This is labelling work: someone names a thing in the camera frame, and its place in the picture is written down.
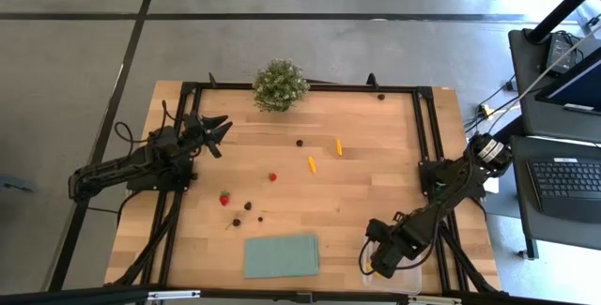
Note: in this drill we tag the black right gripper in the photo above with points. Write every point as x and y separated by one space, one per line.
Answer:
392 246

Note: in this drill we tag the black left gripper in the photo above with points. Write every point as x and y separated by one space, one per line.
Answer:
197 131

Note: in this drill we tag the clear plastic tupperware container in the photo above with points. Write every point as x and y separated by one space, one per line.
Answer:
408 281

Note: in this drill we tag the large red toy strawberry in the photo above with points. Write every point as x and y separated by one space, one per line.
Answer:
224 199

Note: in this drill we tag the small red toy strawberry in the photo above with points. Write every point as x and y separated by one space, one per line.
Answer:
272 177

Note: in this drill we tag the large dark toy blackberry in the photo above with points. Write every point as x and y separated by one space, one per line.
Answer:
247 206

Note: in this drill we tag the dark blackberry with stem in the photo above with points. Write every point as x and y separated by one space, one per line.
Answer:
236 223

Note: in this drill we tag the small yellow toy pepper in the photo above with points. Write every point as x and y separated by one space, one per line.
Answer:
338 147
312 164

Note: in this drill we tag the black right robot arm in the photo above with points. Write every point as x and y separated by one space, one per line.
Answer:
451 187

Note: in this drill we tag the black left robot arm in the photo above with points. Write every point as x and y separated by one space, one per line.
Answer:
117 169

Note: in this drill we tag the artificial green potted plant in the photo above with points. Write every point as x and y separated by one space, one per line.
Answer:
280 86

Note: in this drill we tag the folded pale green cloth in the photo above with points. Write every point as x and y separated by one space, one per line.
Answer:
282 255

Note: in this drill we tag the white paper sheet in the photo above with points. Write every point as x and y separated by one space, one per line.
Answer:
491 185

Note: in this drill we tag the black desk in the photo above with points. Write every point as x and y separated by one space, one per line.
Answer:
521 202
528 117

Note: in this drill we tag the yellow power plug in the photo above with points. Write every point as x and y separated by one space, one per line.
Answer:
486 109

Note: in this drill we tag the black keyboard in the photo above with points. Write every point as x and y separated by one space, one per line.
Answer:
563 183

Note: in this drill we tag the grey floor object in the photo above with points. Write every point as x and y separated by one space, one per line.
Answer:
14 183

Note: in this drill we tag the black rig crossbar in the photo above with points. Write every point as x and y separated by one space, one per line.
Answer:
70 295

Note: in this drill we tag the black power adapter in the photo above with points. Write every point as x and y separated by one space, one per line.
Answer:
559 54

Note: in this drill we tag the black diagonal pole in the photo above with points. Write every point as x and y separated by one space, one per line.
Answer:
563 7

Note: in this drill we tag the black aluminium table frame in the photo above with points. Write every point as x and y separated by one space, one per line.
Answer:
328 87

